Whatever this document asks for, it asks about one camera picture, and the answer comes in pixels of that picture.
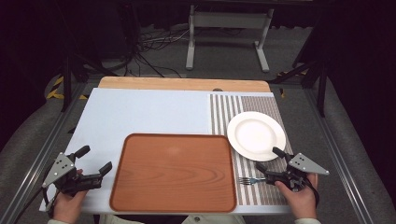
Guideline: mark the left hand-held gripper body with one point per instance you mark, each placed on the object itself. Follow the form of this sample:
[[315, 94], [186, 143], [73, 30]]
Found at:
[[59, 169]]

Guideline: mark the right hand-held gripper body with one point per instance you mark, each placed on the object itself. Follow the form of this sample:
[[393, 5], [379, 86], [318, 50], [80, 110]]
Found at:
[[306, 165]]

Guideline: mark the silver metal fork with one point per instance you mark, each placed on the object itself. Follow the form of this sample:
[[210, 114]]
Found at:
[[249, 180]]

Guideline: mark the person's right hand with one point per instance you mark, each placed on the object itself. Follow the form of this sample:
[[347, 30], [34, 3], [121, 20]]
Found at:
[[302, 202]]

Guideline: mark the person's left hand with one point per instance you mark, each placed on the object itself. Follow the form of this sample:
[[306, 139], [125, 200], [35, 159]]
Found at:
[[67, 208]]

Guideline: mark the white round plate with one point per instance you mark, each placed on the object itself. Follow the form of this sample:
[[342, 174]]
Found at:
[[253, 133]]

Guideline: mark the yellow black floor tape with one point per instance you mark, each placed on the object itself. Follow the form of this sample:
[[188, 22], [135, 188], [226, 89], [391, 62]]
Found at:
[[54, 93]]

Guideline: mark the light blue table sheet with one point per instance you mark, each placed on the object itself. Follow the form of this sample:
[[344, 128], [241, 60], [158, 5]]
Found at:
[[140, 109]]

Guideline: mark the brown wood-grain tray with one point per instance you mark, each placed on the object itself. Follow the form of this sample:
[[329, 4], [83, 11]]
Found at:
[[174, 174]]

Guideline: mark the black tripod stand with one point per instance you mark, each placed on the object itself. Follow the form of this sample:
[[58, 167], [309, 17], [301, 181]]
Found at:
[[321, 93], [66, 84]]

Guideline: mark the striped grey placemat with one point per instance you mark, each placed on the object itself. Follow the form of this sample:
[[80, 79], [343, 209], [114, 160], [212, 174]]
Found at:
[[224, 109]]

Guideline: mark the person's light clothing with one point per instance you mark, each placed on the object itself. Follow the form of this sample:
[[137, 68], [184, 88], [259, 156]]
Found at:
[[199, 219]]

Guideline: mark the aluminium floor rail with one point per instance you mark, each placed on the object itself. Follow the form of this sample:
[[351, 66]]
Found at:
[[46, 148], [333, 149]]

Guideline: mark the white metal stand frame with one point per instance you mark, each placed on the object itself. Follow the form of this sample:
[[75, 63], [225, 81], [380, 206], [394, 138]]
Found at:
[[230, 20]]

